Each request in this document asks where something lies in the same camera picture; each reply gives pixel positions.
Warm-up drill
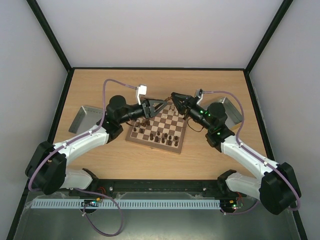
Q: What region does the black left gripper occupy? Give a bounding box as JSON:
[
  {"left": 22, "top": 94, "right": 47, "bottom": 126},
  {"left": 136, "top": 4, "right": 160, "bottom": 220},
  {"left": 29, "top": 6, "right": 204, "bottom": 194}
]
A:
[{"left": 119, "top": 98, "right": 168, "bottom": 125}]

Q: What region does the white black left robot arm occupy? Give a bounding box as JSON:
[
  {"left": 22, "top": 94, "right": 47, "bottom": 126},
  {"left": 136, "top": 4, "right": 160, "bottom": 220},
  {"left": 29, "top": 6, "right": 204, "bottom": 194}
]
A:
[{"left": 25, "top": 95, "right": 168, "bottom": 195}]

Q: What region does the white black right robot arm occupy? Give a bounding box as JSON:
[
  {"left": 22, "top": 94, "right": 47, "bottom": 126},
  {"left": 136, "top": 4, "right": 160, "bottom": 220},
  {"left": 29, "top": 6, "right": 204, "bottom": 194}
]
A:
[{"left": 171, "top": 89, "right": 302, "bottom": 215}]

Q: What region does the pile of dark pieces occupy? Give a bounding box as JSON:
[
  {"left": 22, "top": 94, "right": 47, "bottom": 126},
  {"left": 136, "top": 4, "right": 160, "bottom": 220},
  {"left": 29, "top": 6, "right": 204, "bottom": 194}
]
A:
[{"left": 136, "top": 119, "right": 151, "bottom": 127}]

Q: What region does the wooden chess board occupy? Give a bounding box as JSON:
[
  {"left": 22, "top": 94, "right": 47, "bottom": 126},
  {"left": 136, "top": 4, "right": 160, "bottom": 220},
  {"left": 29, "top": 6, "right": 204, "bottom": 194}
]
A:
[{"left": 125, "top": 100, "right": 187, "bottom": 154}]

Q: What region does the dark placed piece far right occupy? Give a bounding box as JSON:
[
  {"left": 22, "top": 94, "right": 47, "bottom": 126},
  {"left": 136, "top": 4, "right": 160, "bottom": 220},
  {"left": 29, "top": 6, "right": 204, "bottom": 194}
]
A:
[{"left": 174, "top": 136, "right": 179, "bottom": 147}]

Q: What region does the dark placed piece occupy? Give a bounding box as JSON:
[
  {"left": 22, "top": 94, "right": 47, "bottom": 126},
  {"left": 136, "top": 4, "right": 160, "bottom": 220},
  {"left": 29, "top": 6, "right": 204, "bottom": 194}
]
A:
[
  {"left": 174, "top": 136, "right": 179, "bottom": 147},
  {"left": 167, "top": 135, "right": 172, "bottom": 146}
]

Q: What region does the metal tin tray right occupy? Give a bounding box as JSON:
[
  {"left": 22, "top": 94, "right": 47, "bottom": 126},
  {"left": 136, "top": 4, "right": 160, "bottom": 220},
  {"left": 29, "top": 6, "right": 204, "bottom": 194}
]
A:
[{"left": 217, "top": 96, "right": 243, "bottom": 130}]

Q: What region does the metal tin lid left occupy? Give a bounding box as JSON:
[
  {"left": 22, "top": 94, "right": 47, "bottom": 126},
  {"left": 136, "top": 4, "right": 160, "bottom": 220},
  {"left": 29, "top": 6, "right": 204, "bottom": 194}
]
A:
[{"left": 68, "top": 105, "right": 103, "bottom": 135}]

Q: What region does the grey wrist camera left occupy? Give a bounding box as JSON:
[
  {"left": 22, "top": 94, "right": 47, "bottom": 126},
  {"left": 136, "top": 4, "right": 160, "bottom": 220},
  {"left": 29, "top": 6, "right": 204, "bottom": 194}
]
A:
[{"left": 135, "top": 84, "right": 147, "bottom": 105}]

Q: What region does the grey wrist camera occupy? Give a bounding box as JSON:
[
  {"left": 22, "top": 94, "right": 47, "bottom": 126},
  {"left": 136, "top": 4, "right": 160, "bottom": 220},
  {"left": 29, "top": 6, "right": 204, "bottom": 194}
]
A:
[
  {"left": 194, "top": 88, "right": 204, "bottom": 105},
  {"left": 135, "top": 84, "right": 147, "bottom": 105}
]

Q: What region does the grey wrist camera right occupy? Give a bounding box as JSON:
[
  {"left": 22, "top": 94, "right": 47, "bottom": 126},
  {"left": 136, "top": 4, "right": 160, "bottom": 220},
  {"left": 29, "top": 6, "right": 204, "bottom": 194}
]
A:
[{"left": 194, "top": 88, "right": 204, "bottom": 105}]

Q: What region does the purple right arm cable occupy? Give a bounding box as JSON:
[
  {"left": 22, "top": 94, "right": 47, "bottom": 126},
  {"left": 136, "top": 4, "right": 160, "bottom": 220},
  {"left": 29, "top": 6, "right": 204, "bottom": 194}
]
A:
[{"left": 202, "top": 90, "right": 302, "bottom": 216}]

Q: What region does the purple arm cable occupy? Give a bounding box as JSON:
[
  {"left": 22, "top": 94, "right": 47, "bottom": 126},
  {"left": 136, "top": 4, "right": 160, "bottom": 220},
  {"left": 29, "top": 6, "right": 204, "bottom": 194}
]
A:
[
  {"left": 202, "top": 90, "right": 302, "bottom": 216},
  {"left": 28, "top": 79, "right": 141, "bottom": 237}
]

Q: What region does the black enclosure frame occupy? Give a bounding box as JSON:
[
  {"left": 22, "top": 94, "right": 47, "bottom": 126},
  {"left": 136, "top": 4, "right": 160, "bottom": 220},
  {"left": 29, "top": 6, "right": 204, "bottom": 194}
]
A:
[{"left": 6, "top": 0, "right": 308, "bottom": 240}]

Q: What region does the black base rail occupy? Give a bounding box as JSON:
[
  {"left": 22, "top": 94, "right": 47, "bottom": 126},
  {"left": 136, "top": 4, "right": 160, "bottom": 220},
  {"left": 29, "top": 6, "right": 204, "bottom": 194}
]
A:
[{"left": 24, "top": 177, "right": 291, "bottom": 201}]

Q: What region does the slotted white cable duct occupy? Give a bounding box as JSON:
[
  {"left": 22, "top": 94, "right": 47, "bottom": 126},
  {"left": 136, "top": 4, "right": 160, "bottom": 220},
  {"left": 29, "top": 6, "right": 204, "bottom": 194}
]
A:
[{"left": 30, "top": 199, "right": 221, "bottom": 210}]

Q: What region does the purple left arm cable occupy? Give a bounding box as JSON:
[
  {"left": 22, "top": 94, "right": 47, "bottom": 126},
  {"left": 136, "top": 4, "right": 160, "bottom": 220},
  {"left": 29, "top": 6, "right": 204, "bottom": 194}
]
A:
[{"left": 28, "top": 79, "right": 141, "bottom": 237}]

